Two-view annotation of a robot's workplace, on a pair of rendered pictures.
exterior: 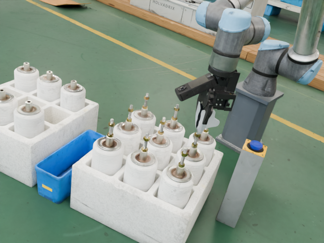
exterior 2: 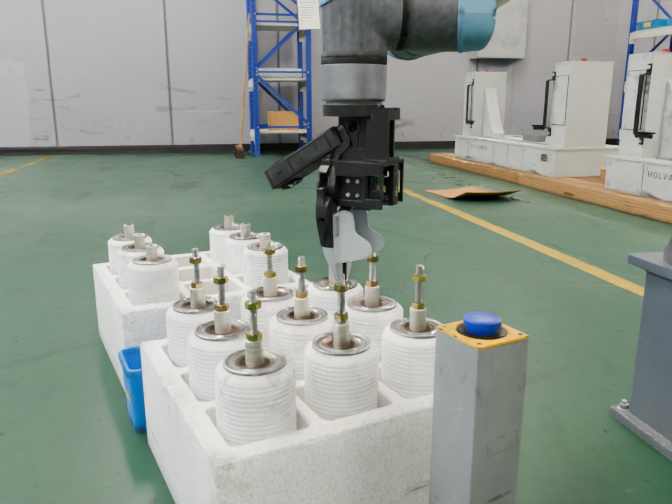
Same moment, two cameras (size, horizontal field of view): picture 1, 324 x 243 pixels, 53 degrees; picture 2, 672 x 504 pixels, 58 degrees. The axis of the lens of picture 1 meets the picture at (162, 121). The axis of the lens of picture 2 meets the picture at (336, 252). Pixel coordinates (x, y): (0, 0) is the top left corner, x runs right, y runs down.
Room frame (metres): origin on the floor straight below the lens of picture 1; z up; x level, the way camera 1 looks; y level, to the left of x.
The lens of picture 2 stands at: (0.32, -0.61, 0.55)
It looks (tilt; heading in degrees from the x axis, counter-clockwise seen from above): 14 degrees down; 43
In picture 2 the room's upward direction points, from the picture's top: straight up
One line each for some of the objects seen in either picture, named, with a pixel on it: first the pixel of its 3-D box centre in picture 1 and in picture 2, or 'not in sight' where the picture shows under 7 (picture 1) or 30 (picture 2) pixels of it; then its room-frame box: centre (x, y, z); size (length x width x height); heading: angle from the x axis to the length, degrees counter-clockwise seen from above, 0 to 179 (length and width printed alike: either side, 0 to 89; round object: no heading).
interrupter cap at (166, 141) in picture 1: (159, 141); (302, 316); (0.90, 0.00, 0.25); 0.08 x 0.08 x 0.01
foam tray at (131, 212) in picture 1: (151, 178); (303, 418); (0.90, 0.00, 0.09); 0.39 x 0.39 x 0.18; 72
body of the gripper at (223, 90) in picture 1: (218, 87); (359, 157); (0.87, -0.14, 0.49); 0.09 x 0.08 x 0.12; 108
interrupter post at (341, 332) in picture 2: (193, 151); (341, 334); (0.86, -0.12, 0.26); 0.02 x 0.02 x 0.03
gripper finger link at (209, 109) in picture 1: (207, 109); (330, 209); (0.84, -0.12, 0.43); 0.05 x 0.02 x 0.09; 17
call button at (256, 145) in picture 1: (255, 146); (481, 325); (0.88, -0.30, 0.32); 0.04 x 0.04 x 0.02
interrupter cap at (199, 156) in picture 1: (192, 154); (341, 344); (0.86, -0.12, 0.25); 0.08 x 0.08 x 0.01
